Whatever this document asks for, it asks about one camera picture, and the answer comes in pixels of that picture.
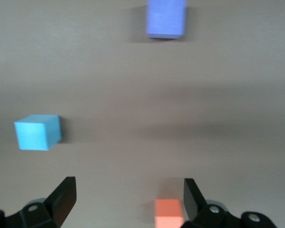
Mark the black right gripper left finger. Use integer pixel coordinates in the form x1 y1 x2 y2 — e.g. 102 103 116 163
0 176 76 228

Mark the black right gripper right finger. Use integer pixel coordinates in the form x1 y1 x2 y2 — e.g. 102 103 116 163
180 178 278 228

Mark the blue foam block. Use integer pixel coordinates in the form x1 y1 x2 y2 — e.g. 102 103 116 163
13 114 62 152

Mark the orange foam block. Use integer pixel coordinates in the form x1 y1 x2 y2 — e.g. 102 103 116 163
154 199 185 228

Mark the purple foam block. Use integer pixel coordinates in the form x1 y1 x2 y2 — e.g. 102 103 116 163
146 0 187 40

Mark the brown table cover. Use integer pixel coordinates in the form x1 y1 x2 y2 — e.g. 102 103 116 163
0 0 285 228

